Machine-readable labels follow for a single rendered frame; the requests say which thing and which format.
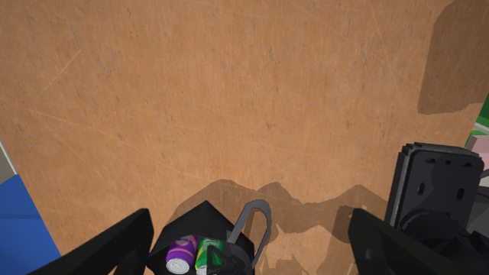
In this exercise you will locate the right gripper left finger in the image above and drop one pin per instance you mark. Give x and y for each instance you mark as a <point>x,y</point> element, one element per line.
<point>126,245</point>

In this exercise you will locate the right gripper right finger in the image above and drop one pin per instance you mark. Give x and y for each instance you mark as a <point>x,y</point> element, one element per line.
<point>377,245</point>

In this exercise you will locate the purple drink can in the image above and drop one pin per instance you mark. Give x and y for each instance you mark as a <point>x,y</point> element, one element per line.
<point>181,254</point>

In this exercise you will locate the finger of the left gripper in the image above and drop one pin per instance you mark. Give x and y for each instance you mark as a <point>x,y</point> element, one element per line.
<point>211,268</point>

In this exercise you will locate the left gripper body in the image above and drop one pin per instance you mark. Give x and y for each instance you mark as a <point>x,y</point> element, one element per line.
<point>227,270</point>

